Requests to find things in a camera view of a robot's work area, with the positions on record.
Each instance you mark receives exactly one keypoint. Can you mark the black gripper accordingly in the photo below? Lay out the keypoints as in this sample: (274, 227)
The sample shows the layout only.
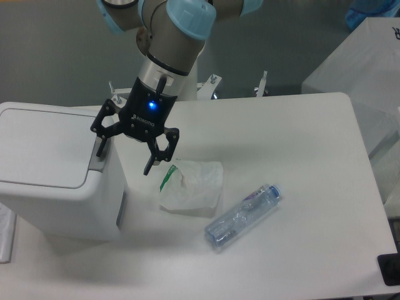
(147, 114)

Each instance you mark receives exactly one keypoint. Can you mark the white lidded trash can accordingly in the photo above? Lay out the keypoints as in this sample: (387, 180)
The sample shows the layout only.
(51, 175)

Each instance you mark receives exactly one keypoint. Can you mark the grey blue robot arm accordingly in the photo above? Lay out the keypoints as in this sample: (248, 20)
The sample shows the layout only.
(177, 33)

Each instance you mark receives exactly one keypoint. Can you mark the crumpled white plastic bag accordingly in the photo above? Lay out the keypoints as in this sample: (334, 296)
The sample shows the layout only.
(190, 185)

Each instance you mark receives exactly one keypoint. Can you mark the clear plastic water bottle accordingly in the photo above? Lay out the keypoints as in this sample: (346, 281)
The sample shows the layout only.
(245, 214)

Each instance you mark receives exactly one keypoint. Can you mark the white cabinet at right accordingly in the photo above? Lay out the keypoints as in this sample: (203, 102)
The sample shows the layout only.
(365, 66)

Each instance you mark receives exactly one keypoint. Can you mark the black device at table edge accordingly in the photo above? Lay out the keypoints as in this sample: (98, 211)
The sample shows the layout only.
(389, 267)

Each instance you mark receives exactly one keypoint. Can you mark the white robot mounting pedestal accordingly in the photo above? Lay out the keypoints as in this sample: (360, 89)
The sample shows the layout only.
(186, 88)

